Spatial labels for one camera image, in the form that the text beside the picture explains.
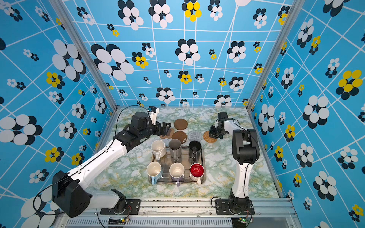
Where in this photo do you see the grey metallic mug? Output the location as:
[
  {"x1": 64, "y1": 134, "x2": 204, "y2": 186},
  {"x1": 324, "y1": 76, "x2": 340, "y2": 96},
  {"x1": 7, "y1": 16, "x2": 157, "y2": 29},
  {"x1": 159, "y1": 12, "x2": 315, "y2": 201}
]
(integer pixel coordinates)
[{"x1": 168, "y1": 139, "x2": 182, "y2": 161}]

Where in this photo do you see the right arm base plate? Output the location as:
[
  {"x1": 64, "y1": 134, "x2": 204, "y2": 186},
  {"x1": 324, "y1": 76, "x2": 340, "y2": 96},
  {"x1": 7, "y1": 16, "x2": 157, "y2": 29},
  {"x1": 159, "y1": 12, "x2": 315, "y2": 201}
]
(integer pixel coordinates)
[{"x1": 213, "y1": 199, "x2": 255, "y2": 216}]

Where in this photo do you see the white mug blue handle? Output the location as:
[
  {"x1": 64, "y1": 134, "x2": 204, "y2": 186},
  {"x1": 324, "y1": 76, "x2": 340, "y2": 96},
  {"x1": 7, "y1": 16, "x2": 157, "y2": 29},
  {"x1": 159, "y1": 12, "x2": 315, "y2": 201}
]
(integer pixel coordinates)
[{"x1": 146, "y1": 161, "x2": 163, "y2": 185}]

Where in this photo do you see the woven rattan coaster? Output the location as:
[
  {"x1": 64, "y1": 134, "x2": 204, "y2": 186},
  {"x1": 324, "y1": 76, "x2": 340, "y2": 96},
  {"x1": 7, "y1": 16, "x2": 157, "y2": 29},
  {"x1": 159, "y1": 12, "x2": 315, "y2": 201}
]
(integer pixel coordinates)
[{"x1": 203, "y1": 131, "x2": 217, "y2": 143}]

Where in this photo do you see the aluminium front frame rail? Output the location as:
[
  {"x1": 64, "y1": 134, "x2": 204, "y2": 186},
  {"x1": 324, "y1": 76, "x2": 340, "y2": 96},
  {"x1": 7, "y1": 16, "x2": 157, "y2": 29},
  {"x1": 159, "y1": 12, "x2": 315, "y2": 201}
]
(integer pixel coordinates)
[{"x1": 54, "y1": 198, "x2": 301, "y2": 228}]

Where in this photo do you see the grey silicone round coaster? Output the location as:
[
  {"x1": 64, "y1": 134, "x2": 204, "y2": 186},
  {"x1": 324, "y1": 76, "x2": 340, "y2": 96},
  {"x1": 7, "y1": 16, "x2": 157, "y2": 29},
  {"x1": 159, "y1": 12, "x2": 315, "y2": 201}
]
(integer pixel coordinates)
[{"x1": 188, "y1": 131, "x2": 202, "y2": 141}]

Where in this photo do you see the red interior white mug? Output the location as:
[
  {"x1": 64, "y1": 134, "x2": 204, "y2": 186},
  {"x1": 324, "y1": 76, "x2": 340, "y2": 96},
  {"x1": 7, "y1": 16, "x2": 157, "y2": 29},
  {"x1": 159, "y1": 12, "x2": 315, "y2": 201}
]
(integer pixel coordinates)
[{"x1": 190, "y1": 163, "x2": 205, "y2": 185}]

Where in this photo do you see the paw print wooden coaster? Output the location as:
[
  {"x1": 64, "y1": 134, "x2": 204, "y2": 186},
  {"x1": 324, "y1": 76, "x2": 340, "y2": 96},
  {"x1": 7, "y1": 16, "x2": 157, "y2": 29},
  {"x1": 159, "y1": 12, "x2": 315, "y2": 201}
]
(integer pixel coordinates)
[{"x1": 160, "y1": 128, "x2": 175, "y2": 139}]

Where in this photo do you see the round brown coaster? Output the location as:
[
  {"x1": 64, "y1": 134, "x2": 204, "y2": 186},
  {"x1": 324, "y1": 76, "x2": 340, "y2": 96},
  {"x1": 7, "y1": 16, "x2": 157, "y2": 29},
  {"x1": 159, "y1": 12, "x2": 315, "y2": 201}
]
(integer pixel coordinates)
[
  {"x1": 174, "y1": 118, "x2": 188, "y2": 131},
  {"x1": 172, "y1": 131, "x2": 187, "y2": 144}
]

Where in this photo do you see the white mug purple handle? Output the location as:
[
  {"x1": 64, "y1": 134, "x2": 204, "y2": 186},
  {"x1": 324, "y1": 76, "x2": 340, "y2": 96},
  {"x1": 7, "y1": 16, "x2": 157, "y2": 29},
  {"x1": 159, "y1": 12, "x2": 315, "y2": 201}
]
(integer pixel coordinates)
[{"x1": 169, "y1": 162, "x2": 185, "y2": 187}]

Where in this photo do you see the metal serving tray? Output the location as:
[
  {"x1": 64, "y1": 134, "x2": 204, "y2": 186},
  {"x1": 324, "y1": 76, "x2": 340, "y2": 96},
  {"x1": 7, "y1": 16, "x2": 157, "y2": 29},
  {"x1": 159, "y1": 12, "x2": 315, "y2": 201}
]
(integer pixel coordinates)
[{"x1": 148, "y1": 146, "x2": 206, "y2": 186}]

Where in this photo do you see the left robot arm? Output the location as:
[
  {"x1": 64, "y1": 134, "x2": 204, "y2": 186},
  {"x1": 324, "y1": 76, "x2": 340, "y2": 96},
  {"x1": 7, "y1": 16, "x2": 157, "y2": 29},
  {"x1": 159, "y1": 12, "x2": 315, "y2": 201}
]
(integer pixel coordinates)
[{"x1": 51, "y1": 109, "x2": 171, "y2": 218}]

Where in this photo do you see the white speckled mug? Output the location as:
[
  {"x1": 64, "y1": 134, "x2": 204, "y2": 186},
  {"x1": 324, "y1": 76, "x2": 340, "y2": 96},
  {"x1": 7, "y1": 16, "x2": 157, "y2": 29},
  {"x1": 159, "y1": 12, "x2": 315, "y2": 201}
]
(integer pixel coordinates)
[{"x1": 151, "y1": 140, "x2": 166, "y2": 161}]

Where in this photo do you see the black mug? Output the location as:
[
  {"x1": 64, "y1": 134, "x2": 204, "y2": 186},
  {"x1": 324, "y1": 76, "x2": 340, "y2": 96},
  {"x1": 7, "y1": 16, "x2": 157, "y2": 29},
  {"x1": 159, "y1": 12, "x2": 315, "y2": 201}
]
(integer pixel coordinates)
[{"x1": 189, "y1": 141, "x2": 202, "y2": 165}]

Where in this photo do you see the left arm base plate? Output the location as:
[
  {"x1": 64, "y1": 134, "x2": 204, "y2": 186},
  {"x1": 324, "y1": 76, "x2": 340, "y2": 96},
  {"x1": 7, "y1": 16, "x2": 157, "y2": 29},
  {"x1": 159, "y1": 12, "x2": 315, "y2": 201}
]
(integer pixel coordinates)
[{"x1": 100, "y1": 199, "x2": 141, "y2": 215}]

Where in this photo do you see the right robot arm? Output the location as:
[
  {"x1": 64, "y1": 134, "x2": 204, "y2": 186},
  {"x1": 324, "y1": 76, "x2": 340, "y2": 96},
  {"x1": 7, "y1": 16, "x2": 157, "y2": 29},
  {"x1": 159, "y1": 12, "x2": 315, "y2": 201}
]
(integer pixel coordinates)
[{"x1": 209, "y1": 112, "x2": 260, "y2": 215}]

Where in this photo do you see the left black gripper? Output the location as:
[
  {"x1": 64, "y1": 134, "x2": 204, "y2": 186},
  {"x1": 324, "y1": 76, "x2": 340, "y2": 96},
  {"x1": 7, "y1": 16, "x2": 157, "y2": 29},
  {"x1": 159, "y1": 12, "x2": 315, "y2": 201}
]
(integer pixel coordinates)
[{"x1": 139, "y1": 120, "x2": 172, "y2": 141}]

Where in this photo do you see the round brown coaster front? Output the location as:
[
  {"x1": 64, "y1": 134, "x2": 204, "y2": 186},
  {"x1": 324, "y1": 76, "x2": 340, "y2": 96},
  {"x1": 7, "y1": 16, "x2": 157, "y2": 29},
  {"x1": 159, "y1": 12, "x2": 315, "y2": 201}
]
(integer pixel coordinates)
[{"x1": 172, "y1": 131, "x2": 187, "y2": 144}]

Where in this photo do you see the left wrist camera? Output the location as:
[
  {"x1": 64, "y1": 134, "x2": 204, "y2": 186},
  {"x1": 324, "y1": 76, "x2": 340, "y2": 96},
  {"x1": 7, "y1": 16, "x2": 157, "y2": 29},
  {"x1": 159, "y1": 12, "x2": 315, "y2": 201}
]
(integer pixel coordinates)
[{"x1": 148, "y1": 106, "x2": 159, "y2": 125}]

